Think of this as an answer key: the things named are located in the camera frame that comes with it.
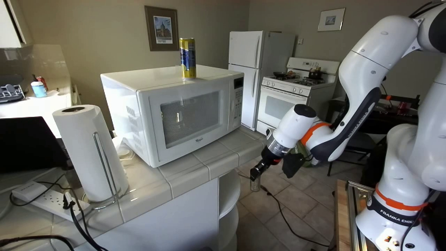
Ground white tile-topped kitchen counter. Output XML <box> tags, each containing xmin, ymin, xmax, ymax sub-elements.
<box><xmin>0</xmin><ymin>124</ymin><xmax>269</xmax><ymax>251</ymax></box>

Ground white paper towel roll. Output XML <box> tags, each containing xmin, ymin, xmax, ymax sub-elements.
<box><xmin>52</xmin><ymin>103</ymin><xmax>131</xmax><ymax>203</ymax></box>

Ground white power strip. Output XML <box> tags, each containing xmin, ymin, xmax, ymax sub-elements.
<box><xmin>11</xmin><ymin>179</ymin><xmax>85</xmax><ymax>223</ymax></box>

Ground small white round container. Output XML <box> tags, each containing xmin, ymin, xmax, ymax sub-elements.
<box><xmin>113</xmin><ymin>138</ymin><xmax>137</xmax><ymax>164</ymax></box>

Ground white refrigerator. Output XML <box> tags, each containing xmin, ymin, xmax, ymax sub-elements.
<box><xmin>227</xmin><ymin>29</ymin><xmax>298</xmax><ymax>132</ymax></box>

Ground white upper wall cabinet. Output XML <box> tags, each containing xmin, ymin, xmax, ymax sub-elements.
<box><xmin>0</xmin><ymin>0</ymin><xmax>26</xmax><ymax>48</ymax></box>

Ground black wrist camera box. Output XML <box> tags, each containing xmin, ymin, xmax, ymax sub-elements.
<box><xmin>280</xmin><ymin>152</ymin><xmax>309</xmax><ymax>179</ymax></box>

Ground small red can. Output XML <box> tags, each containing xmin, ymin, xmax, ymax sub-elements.
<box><xmin>33</xmin><ymin>74</ymin><xmax>49</xmax><ymax>89</ymax></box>

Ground small white plastic bottle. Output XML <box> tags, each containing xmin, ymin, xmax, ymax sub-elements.
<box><xmin>29</xmin><ymin>79</ymin><xmax>47</xmax><ymax>99</ymax></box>

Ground black floor cable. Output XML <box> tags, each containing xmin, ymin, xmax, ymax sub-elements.
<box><xmin>238</xmin><ymin>171</ymin><xmax>336</xmax><ymax>249</ymax></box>

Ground glass spice bottle black cap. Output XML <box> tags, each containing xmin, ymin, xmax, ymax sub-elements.
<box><xmin>248</xmin><ymin>177</ymin><xmax>262</xmax><ymax>193</ymax></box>

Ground white kitchen stove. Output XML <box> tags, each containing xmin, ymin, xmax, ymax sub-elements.
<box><xmin>255</xmin><ymin>55</ymin><xmax>340</xmax><ymax>136</ymax></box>

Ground dark kettle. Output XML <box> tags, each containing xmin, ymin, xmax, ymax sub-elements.
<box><xmin>307</xmin><ymin>65</ymin><xmax>326</xmax><ymax>83</ymax></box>

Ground black dish rack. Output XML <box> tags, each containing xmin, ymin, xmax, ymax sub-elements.
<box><xmin>0</xmin><ymin>82</ymin><xmax>25</xmax><ymax>104</ymax></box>

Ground large dark framed picture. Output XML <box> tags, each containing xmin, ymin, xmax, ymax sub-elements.
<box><xmin>143</xmin><ymin>4</ymin><xmax>180</xmax><ymax>53</ymax></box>

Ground metal paper towel holder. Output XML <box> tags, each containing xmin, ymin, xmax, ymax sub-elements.
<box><xmin>82</xmin><ymin>131</ymin><xmax>134</xmax><ymax>210</ymax></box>

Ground black flat screen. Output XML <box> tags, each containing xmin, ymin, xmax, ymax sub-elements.
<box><xmin>0</xmin><ymin>115</ymin><xmax>74</xmax><ymax>174</ymax></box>

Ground black power cord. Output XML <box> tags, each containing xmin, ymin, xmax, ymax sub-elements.
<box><xmin>8</xmin><ymin>173</ymin><xmax>67</xmax><ymax>207</ymax></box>
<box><xmin>0</xmin><ymin>234</ymin><xmax>75</xmax><ymax>251</ymax></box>
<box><xmin>61</xmin><ymin>193</ymin><xmax>109</xmax><ymax>251</ymax></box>

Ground black frying pan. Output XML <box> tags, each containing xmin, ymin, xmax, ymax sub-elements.
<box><xmin>272</xmin><ymin>69</ymin><xmax>298</xmax><ymax>80</ymax></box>

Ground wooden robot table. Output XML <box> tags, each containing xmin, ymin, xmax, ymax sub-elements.
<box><xmin>333</xmin><ymin>178</ymin><xmax>378</xmax><ymax>251</ymax></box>

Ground small white framed picture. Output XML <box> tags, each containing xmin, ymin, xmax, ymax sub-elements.
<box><xmin>316</xmin><ymin>7</ymin><xmax>347</xmax><ymax>33</ymax></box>

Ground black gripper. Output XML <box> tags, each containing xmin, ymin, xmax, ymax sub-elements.
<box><xmin>248</xmin><ymin>138</ymin><xmax>286</xmax><ymax>182</ymax></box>

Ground white microwave oven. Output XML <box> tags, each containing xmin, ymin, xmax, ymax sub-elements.
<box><xmin>99</xmin><ymin>62</ymin><xmax>245</xmax><ymax>168</ymax></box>

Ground blue yellow spray can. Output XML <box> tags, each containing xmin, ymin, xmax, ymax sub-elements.
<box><xmin>178</xmin><ymin>36</ymin><xmax>198</xmax><ymax>80</ymax></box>

